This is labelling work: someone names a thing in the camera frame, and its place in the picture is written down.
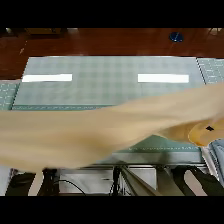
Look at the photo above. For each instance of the blue round object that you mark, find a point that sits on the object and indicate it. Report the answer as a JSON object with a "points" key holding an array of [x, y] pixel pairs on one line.
{"points": [[176, 36]]}

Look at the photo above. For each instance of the silver frame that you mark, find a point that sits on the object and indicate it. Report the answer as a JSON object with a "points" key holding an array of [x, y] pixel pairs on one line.
{"points": [[137, 185]]}

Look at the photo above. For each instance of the pale yellow T-shirt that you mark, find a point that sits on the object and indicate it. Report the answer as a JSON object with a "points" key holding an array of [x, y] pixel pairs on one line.
{"points": [[83, 133]]}

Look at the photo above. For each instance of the heap of clothes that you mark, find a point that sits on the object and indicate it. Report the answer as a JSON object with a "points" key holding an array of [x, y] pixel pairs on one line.
{"points": [[218, 156]]}

